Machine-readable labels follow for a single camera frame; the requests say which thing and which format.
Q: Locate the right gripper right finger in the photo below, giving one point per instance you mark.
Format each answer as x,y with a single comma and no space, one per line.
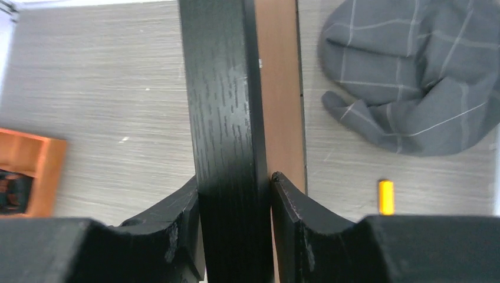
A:
315,244

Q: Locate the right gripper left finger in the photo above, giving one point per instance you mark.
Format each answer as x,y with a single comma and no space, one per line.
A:
161,244

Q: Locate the yellow handled screwdriver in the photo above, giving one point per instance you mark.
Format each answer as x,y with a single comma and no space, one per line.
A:
386,197

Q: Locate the black picture frame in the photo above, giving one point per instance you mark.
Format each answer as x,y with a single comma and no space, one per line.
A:
244,92

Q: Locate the orange wooden divided tray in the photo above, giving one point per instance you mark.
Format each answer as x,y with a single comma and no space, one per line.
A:
40,158

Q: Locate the grey checked cloth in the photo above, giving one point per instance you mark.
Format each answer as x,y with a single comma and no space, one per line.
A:
424,75

